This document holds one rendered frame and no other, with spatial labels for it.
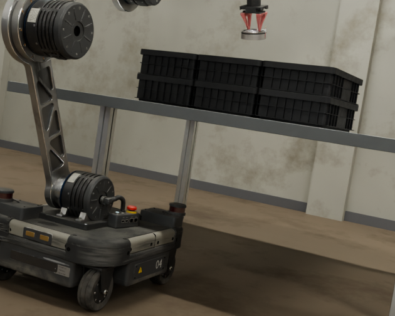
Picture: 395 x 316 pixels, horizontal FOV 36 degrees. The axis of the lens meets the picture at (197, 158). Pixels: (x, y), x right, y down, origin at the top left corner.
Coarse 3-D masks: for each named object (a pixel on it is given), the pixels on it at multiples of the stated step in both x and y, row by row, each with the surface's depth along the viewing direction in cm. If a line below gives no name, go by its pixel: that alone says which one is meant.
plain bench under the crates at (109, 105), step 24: (72, 96) 222; (96, 96) 217; (192, 120) 201; (216, 120) 197; (240, 120) 193; (264, 120) 190; (96, 144) 286; (192, 144) 368; (360, 144) 177; (384, 144) 174; (96, 168) 286
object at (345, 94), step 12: (276, 72) 234; (288, 72) 231; (300, 72) 229; (312, 72) 226; (264, 84) 236; (276, 84) 233; (288, 84) 231; (300, 84) 229; (312, 84) 226; (324, 84) 224; (336, 84) 228; (348, 84) 241; (336, 96) 231; (348, 96) 241
